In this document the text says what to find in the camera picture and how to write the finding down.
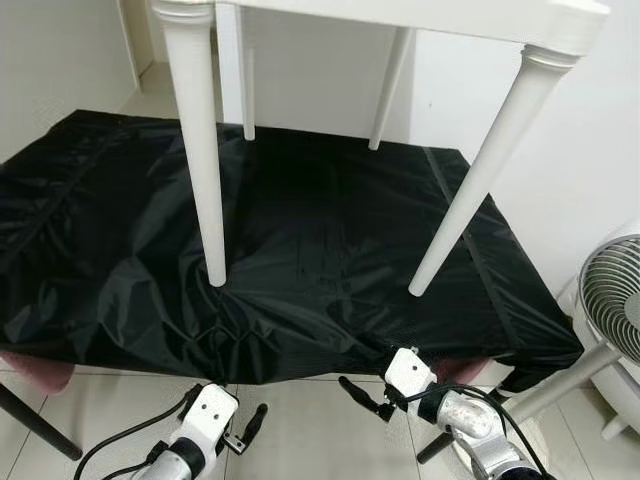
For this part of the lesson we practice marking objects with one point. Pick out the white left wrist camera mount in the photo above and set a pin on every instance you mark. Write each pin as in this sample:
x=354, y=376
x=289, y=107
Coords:
x=208, y=415

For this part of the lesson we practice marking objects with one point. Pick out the white door frame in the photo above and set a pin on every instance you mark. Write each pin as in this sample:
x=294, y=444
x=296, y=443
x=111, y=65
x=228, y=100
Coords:
x=135, y=40

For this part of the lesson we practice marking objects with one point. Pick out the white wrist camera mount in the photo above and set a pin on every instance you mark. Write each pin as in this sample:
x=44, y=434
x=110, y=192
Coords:
x=408, y=372
x=208, y=415

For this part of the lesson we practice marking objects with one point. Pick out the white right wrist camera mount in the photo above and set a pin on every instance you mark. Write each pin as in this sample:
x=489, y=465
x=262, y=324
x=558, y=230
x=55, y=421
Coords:
x=408, y=372

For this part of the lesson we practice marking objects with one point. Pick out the black table cloth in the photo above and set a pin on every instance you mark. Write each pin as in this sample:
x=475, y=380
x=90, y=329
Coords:
x=300, y=250

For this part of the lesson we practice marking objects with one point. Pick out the white round floor fan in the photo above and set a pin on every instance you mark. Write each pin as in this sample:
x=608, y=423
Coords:
x=615, y=300

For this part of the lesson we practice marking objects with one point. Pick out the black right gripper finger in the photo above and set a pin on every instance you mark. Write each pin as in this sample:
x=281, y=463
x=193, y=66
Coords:
x=358, y=390

